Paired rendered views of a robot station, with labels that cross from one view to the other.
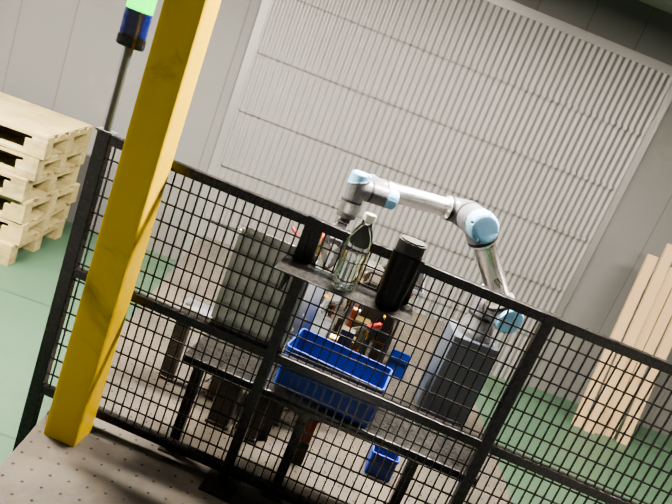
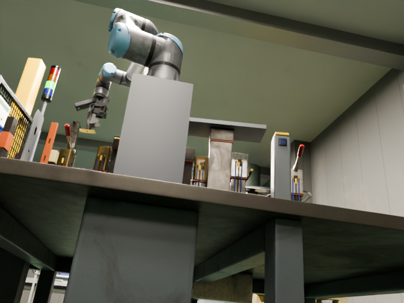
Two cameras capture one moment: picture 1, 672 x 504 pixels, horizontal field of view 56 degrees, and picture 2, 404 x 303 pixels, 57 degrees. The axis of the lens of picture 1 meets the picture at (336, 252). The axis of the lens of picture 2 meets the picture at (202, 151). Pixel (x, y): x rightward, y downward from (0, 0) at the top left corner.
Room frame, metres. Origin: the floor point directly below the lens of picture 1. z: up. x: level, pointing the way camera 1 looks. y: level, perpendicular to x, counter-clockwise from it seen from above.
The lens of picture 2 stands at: (2.65, -1.78, 0.39)
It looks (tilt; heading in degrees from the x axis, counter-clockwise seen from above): 25 degrees up; 86
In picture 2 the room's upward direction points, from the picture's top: 5 degrees clockwise
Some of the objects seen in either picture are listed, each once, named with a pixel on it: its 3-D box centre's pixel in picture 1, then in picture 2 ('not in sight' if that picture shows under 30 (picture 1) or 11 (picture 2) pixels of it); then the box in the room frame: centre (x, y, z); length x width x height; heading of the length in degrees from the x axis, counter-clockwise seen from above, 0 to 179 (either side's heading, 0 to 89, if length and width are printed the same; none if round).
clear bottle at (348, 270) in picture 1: (356, 251); not in sight; (1.51, -0.05, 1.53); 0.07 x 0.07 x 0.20
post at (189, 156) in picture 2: not in sight; (184, 191); (2.71, -0.23, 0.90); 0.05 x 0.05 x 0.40; 86
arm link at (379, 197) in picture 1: (380, 194); (110, 74); (2.24, -0.07, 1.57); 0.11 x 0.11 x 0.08; 19
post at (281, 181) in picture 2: not in sight; (281, 187); (3.09, -0.38, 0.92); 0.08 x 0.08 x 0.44; 86
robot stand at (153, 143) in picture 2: (454, 374); (153, 145); (2.57, -0.67, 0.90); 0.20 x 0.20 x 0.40; 5
